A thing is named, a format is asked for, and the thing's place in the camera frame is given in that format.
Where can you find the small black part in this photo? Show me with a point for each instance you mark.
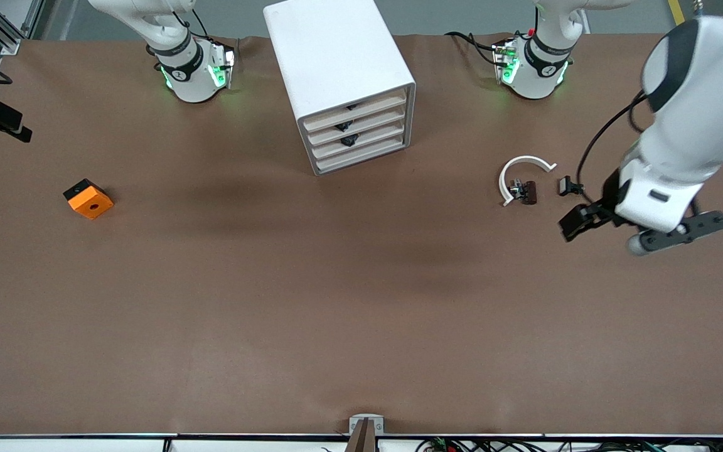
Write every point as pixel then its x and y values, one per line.
pixel 342 127

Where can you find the white rectangular tray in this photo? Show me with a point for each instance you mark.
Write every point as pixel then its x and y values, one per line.
pixel 380 137

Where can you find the dark brown metal connector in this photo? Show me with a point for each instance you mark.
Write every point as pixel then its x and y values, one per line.
pixel 528 192

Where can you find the orange and black block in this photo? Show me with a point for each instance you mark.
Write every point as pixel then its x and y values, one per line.
pixel 91 202

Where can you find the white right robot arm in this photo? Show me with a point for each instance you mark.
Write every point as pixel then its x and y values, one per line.
pixel 148 19

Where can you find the brown camera pole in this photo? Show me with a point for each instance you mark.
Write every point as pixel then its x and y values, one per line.
pixel 363 439

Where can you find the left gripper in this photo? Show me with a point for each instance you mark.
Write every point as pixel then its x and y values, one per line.
pixel 608 199

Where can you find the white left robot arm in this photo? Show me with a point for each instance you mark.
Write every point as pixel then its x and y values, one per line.
pixel 694 107

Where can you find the small black clip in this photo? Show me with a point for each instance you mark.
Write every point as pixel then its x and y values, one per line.
pixel 567 186

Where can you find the grey metal bracket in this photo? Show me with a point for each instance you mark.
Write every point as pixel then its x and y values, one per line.
pixel 366 419

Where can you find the white curved bracket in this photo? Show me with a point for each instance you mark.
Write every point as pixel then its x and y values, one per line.
pixel 504 179

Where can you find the green lit base box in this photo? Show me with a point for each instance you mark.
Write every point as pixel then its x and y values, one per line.
pixel 220 66
pixel 507 63

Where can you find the white table edge rail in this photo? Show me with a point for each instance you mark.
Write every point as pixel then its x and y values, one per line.
pixel 54 444

